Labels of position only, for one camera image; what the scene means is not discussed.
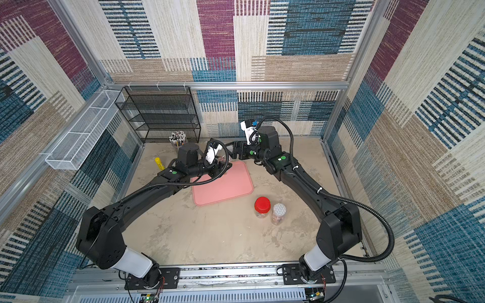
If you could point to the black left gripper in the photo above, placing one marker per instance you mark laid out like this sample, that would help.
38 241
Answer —
218 171

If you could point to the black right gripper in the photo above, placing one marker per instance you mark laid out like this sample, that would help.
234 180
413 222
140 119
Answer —
239 150

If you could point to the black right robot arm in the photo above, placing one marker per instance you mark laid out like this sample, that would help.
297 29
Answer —
340 222

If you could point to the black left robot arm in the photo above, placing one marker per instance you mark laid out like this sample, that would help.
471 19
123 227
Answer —
100 237

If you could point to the red lid candy jar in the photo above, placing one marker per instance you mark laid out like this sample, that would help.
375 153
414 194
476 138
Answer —
262 207

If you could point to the patterned lid candy jar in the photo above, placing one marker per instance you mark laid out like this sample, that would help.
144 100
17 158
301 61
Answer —
278 213

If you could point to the pink plastic tray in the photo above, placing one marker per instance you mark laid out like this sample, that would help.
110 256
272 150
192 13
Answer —
235 183

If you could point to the black mesh shelf rack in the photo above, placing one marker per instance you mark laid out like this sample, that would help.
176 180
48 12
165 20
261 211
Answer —
155 112

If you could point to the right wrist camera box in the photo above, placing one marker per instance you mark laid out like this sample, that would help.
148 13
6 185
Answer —
249 128

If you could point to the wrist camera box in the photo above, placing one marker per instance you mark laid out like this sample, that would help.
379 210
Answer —
249 128
211 152

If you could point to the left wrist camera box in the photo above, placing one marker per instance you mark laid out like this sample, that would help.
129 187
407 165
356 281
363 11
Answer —
211 152

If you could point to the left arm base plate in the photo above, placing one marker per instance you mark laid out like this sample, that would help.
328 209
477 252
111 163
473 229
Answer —
156 279

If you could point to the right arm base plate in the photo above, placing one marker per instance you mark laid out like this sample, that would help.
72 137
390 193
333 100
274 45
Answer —
295 274

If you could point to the white mesh wall basket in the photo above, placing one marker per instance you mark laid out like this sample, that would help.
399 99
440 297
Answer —
75 146

